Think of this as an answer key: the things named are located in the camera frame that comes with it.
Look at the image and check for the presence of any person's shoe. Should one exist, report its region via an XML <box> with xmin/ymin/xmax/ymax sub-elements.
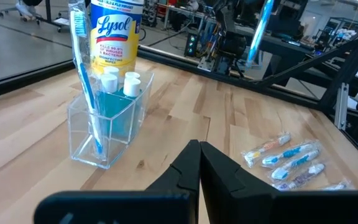
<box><xmin>14</xmin><ymin>0</ymin><xmax>43</xmax><ymax>22</ymax></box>

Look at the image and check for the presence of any yellow Lysol wipes canister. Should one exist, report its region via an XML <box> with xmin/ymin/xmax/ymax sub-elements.
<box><xmin>89</xmin><ymin>0</ymin><xmax>145</xmax><ymax>77</ymax></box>

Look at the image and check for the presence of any clear acrylic organizer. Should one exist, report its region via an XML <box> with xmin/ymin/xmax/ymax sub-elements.
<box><xmin>67</xmin><ymin>70</ymin><xmax>155</xmax><ymax>170</ymax></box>

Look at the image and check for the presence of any black computer tower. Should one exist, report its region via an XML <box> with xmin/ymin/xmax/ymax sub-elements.
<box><xmin>183</xmin><ymin>32</ymin><xmax>199</xmax><ymax>58</ymax></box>

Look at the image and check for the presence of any blue toothbrush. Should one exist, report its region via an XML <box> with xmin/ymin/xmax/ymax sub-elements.
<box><xmin>260</xmin><ymin>140</ymin><xmax>320</xmax><ymax>169</ymax></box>
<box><xmin>246</xmin><ymin>0</ymin><xmax>275</xmax><ymax>68</ymax></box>
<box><xmin>268</xmin><ymin>148</ymin><xmax>322</xmax><ymax>183</ymax></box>
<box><xmin>320</xmin><ymin>179</ymin><xmax>356</xmax><ymax>191</ymax></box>
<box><xmin>68</xmin><ymin>0</ymin><xmax>107</xmax><ymax>156</ymax></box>

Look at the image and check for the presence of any silver aluminium post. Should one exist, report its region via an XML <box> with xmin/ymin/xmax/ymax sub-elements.
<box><xmin>334</xmin><ymin>82</ymin><xmax>350</xmax><ymax>131</ymax></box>

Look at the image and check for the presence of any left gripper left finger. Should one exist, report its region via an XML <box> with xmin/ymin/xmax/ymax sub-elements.
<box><xmin>34</xmin><ymin>139</ymin><xmax>201</xmax><ymax>224</ymax></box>

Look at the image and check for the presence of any purple toothbrush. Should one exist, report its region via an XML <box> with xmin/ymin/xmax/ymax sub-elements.
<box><xmin>273</xmin><ymin>162</ymin><xmax>327</xmax><ymax>191</ymax></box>

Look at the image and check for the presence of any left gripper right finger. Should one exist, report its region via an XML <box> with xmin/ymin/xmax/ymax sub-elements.
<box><xmin>200</xmin><ymin>141</ymin><xmax>358</xmax><ymax>224</ymax></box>

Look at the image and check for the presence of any orange toothbrush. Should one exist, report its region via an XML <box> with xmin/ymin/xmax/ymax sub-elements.
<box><xmin>241</xmin><ymin>131</ymin><xmax>293</xmax><ymax>169</ymax></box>

